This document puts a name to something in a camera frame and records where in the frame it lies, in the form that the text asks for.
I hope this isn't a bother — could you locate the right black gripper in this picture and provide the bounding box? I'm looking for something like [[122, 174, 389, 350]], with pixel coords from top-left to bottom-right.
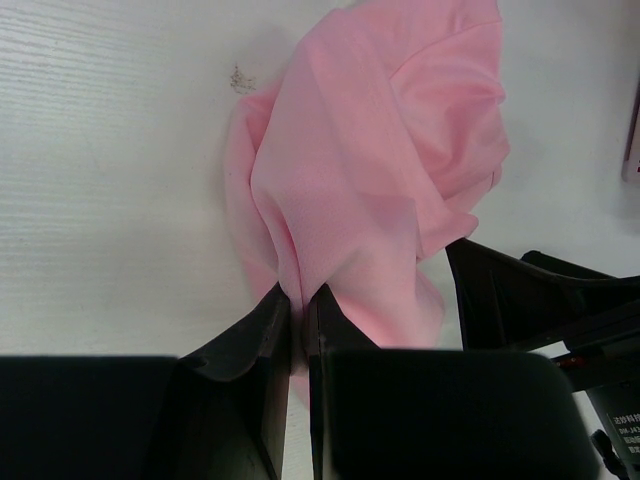
[[446, 239, 639, 479]]

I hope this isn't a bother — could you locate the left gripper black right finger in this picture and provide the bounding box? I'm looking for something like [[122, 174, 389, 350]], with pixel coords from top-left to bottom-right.
[[305, 285, 378, 475]]

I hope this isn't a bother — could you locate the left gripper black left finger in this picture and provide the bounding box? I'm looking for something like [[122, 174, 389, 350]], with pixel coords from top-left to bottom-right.
[[182, 285, 291, 478]]

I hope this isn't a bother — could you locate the pink t shirt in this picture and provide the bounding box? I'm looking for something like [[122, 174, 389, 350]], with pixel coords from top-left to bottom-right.
[[224, 1, 509, 400]]

